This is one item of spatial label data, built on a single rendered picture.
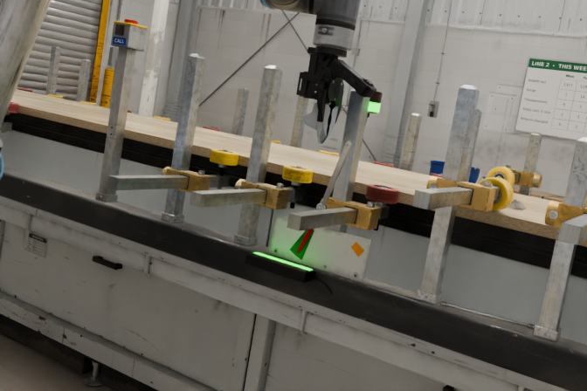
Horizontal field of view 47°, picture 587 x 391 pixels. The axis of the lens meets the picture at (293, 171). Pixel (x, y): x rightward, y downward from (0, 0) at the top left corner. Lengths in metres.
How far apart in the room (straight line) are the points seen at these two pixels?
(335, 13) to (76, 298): 1.50
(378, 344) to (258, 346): 0.51
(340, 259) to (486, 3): 7.94
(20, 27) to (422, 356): 1.18
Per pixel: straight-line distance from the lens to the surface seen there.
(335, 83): 1.51
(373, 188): 1.66
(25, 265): 2.75
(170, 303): 2.24
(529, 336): 1.45
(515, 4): 9.19
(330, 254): 1.58
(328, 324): 1.65
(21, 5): 1.69
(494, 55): 9.13
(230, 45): 11.44
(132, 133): 2.23
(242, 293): 1.77
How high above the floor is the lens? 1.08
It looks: 6 degrees down
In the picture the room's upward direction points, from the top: 10 degrees clockwise
